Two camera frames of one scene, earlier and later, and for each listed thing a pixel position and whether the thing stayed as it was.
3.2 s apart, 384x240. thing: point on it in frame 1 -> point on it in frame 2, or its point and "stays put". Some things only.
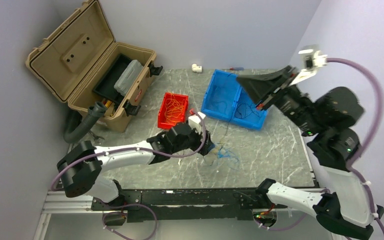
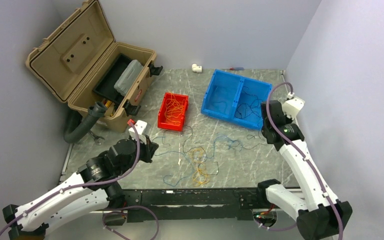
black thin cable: x=227 y=126 -> x=216 y=162
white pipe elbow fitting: x=196 y=68 stays put
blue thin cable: x=220 y=156 -> x=190 y=174
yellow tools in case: x=107 y=104 stays put
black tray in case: x=105 y=87 stays put
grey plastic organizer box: x=128 y=77 stays put
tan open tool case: x=80 y=62 stays put
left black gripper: x=209 y=145 -> x=149 y=148
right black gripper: x=262 y=86 -> x=288 y=119
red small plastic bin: x=173 y=110 stays put
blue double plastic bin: x=226 y=98 stays put
